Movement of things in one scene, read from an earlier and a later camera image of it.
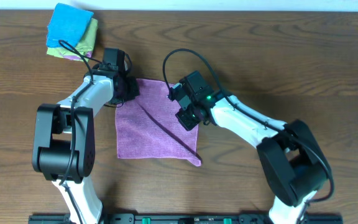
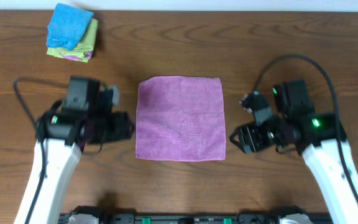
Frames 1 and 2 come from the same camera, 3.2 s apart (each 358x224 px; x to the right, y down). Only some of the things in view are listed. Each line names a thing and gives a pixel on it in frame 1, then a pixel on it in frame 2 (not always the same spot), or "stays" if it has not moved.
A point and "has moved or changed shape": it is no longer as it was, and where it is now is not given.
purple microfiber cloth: [147, 128] has moved or changed shape
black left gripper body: [129, 89] → [111, 128]
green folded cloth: [86, 44] stays
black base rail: [183, 218] stays
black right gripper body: [188, 117] → [265, 136]
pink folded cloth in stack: [88, 54] stays
